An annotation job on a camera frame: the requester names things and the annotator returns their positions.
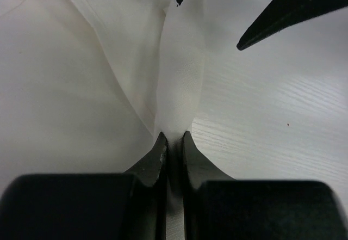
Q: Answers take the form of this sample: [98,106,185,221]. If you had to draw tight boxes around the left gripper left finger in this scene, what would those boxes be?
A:
[1,134,167,239]

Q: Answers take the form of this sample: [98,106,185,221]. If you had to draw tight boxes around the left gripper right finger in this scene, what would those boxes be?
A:
[182,132,347,239]

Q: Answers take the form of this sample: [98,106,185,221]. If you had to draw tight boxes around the white cloth napkin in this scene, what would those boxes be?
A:
[1,0,205,188]

